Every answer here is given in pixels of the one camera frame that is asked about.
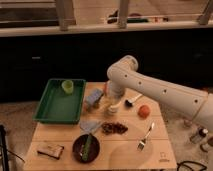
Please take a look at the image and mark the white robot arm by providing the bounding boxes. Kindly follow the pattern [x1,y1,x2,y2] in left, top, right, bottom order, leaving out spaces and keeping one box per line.
[107,55,213,129]

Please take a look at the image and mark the black stand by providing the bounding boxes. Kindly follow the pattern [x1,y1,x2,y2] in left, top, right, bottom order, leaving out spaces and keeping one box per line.
[0,125,9,171]

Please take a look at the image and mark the small brown box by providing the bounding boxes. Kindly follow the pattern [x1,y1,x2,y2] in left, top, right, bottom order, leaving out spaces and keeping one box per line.
[37,144,64,160]

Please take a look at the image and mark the spice bottles on floor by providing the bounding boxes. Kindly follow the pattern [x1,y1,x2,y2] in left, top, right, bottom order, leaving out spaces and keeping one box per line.
[189,127,213,153]

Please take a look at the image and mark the grey folded cloth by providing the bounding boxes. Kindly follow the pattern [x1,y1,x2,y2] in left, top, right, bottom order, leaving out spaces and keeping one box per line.
[79,121,101,134]

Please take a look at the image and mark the orange fruit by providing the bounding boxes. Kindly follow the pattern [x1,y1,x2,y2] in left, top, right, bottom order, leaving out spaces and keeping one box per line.
[138,105,151,119]

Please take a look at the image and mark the green plastic tray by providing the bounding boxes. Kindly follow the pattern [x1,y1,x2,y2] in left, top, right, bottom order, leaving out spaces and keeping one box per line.
[34,79,86,124]

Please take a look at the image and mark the black cable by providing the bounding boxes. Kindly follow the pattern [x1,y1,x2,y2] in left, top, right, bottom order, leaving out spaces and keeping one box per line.
[176,160,209,171]

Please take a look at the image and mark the light green cup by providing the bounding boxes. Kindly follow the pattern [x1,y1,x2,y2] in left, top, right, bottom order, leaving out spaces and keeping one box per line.
[61,80,74,94]

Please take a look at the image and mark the green cucumber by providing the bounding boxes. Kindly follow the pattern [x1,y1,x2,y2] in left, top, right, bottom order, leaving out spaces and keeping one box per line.
[82,134,92,162]

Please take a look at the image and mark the blue sponge block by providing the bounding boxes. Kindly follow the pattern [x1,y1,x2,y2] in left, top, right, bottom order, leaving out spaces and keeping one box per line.
[85,89,103,108]

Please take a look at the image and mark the silver fork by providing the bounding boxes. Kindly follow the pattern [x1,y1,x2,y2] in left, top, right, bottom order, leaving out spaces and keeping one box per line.
[138,122,155,150]

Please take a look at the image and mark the orange bowl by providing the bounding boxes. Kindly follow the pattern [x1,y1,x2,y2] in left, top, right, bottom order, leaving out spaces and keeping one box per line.
[103,82,108,96]

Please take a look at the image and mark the white paper cup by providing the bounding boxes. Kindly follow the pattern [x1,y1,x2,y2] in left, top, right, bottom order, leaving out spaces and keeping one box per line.
[106,98,121,115]

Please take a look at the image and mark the dark brown plate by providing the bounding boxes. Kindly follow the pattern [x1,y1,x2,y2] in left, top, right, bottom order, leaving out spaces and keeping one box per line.
[72,134,100,163]

